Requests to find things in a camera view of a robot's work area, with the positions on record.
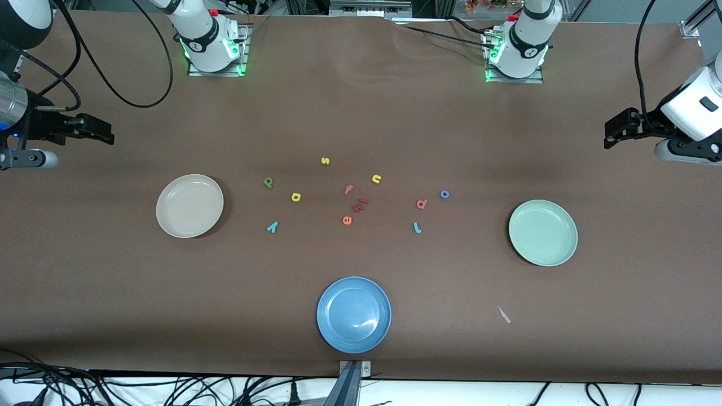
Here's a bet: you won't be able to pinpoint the beige round plate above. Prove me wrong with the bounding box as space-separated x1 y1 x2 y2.
156 174 224 239

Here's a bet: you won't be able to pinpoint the pale green round plate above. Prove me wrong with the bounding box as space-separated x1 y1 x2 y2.
508 199 579 267

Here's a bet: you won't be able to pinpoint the orange artificial flowers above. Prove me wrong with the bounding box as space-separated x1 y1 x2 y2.
465 0 522 15

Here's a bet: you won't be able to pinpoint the brown table cover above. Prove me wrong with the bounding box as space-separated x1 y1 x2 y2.
0 10 722 385

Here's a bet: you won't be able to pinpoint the grey metal box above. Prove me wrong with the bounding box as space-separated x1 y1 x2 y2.
330 0 412 17

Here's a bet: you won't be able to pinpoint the blue round plate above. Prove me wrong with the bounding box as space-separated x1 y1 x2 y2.
316 276 392 355

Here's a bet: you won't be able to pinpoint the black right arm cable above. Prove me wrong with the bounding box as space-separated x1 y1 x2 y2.
20 0 174 113

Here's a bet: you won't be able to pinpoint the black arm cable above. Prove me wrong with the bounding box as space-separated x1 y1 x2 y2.
635 0 663 136
20 0 174 113

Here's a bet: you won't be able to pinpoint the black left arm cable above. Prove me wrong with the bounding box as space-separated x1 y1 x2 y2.
635 0 663 136

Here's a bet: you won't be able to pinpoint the aluminium frame profile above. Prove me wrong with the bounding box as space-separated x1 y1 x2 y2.
680 0 722 40

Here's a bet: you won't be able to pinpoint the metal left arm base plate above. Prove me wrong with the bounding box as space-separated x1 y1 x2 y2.
484 31 545 84

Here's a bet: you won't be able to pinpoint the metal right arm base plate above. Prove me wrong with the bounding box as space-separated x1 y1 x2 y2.
187 25 249 77

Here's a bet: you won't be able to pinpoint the black table cable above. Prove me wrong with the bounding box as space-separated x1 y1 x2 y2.
402 24 492 46
446 16 496 36

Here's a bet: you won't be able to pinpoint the black floor cable tangle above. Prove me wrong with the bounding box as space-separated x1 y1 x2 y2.
0 350 339 406

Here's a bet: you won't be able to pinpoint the grey metal camera bracket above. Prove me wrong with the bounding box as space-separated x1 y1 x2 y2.
338 360 372 406

